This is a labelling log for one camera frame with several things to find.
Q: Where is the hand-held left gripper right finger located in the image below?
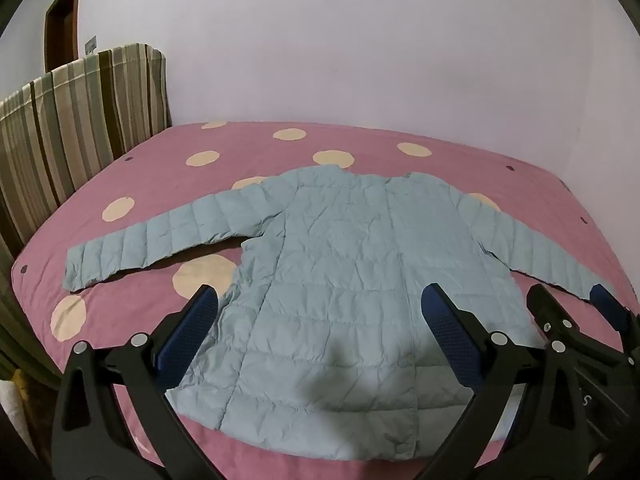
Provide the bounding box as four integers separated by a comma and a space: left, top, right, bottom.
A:
420, 282, 588, 480

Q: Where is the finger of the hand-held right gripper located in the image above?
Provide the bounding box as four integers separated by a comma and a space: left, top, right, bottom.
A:
590, 284, 640, 361
526, 284, 628, 366

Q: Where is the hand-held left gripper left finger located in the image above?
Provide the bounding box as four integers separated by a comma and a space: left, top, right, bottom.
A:
51, 284, 223, 480

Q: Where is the light blue puffer jacket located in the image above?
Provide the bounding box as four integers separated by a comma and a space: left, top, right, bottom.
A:
64, 166, 601, 463

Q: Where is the pink dotted bed sheet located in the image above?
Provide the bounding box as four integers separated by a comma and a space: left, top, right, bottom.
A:
10, 121, 640, 480

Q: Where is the striped padded headboard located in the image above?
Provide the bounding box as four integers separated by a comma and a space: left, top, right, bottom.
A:
0, 44, 173, 386

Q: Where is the brown wooden door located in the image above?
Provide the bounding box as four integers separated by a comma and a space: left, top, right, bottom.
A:
44, 0, 85, 73

